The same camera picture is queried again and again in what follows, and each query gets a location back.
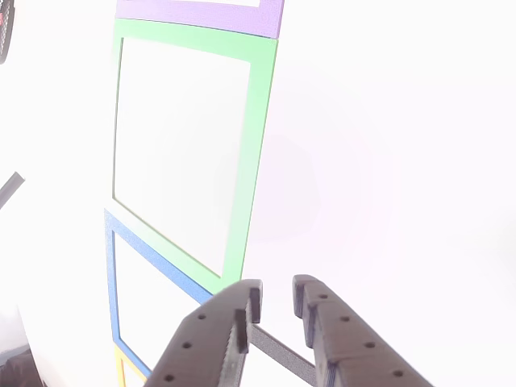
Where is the dark grey rod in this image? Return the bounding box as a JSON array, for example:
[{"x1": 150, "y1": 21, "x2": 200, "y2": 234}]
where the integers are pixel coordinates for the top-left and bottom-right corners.
[{"x1": 0, "y1": 171, "x2": 27, "y2": 211}]

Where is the orange square frame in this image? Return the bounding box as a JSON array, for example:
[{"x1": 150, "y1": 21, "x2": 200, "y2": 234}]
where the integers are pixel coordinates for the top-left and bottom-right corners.
[{"x1": 114, "y1": 344, "x2": 148, "y2": 387}]

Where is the blue square frame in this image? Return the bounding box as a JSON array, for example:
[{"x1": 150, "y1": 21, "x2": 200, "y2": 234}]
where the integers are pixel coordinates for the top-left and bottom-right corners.
[{"x1": 103, "y1": 207, "x2": 214, "y2": 380}]

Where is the green square frame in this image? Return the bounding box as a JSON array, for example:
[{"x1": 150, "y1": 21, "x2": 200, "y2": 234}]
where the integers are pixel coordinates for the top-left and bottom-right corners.
[{"x1": 110, "y1": 18, "x2": 280, "y2": 296}]

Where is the purple square frame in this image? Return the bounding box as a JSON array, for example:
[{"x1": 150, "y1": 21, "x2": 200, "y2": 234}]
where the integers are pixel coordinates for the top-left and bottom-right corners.
[{"x1": 114, "y1": 0, "x2": 285, "y2": 40}]

